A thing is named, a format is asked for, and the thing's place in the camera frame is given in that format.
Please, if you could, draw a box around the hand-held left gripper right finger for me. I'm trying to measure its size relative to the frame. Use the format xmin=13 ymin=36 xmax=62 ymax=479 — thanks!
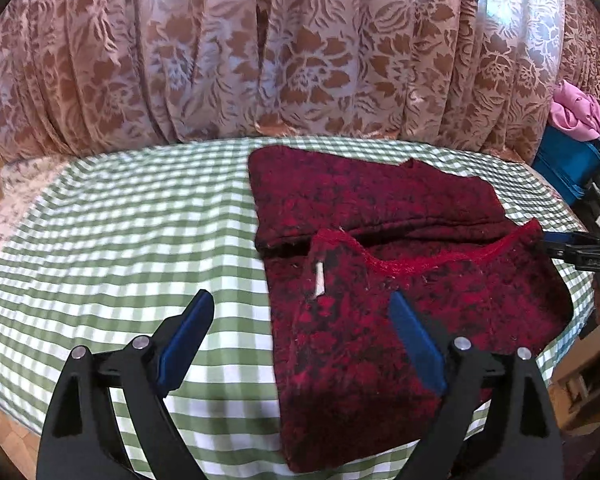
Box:
xmin=387 ymin=292 xmax=563 ymax=480

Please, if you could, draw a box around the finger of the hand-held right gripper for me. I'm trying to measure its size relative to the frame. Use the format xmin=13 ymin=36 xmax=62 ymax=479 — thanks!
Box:
xmin=540 ymin=232 xmax=600 ymax=268

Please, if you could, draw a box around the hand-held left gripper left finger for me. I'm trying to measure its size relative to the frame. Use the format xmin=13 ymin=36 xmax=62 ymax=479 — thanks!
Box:
xmin=36 ymin=290 xmax=215 ymax=480

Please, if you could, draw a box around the dark red knitted sweater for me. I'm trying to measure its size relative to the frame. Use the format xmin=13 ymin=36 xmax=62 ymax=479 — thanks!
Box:
xmin=247 ymin=145 xmax=576 ymax=474

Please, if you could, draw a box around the blue plastic crate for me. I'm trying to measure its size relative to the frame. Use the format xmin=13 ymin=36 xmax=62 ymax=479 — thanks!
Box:
xmin=532 ymin=125 xmax=600 ymax=207

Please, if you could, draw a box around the pink cloth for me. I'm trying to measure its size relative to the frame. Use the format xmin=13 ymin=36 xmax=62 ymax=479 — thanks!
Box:
xmin=550 ymin=79 xmax=600 ymax=143

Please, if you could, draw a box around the green checked bed sheet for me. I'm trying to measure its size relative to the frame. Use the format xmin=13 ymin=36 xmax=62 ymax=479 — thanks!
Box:
xmin=0 ymin=136 xmax=596 ymax=480

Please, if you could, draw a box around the brown cardboard box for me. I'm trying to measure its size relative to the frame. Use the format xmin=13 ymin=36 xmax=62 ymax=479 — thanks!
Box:
xmin=552 ymin=345 xmax=600 ymax=433

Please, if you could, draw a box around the floral bed sheet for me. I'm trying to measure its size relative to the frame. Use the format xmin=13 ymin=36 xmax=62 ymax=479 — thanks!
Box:
xmin=0 ymin=154 xmax=81 ymax=273

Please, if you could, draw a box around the brown floral curtain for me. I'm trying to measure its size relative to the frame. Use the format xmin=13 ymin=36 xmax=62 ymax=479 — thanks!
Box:
xmin=0 ymin=0 xmax=600 ymax=167

